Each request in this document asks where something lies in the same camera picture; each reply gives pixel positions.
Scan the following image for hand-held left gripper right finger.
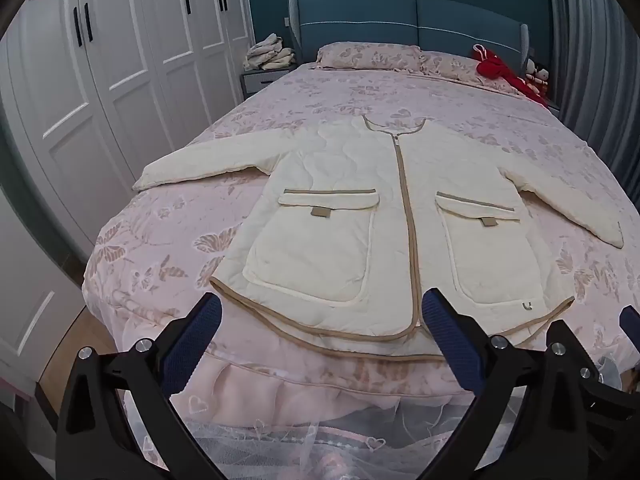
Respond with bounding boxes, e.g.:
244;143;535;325
421;287;591;480

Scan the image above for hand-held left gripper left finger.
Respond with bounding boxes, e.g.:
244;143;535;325
55;292;223;480

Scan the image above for cream quilted jacket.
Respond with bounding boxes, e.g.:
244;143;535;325
132;115;625;361

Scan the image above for pile of beige clothes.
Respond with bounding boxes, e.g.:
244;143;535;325
243;33;296;71

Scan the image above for clear plastic bag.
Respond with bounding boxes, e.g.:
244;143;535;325
599;354;624;392

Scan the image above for pink butterfly bedspread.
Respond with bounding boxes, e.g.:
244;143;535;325
82;62;640;411

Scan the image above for grey curtain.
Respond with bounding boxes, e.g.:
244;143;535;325
545;0;640;201

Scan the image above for pink floral pillow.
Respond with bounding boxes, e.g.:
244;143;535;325
315;42;423;72
420;52;526;96

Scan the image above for red garment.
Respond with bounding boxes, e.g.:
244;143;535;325
472;44;548;106

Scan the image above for white wardrobe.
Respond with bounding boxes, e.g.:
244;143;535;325
0;0;256;396

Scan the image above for blue upholstered headboard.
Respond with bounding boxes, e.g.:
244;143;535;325
288;0;531;68

